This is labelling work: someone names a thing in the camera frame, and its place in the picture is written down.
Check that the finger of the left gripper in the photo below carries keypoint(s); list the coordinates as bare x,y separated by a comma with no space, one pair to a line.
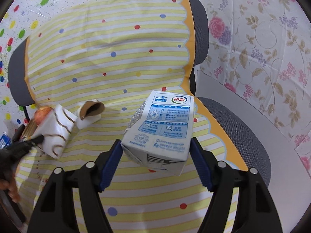
26,145

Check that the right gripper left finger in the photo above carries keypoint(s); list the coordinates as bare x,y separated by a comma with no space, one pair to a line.
55,210

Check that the white brown paper bag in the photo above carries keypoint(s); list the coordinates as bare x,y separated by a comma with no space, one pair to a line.
59,123

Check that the white blue milk carton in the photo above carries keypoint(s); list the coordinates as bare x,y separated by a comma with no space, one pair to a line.
159,133

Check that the person's left hand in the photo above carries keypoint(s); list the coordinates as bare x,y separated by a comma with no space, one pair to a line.
11,187

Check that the blue box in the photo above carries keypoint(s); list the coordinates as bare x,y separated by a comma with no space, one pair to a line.
5,141

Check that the red apple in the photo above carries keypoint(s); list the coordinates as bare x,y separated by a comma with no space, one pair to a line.
41,114

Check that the grey office chair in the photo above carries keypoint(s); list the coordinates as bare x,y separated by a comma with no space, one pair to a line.
250,148

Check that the yellow striped cloth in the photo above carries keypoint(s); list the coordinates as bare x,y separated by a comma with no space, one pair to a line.
117,52

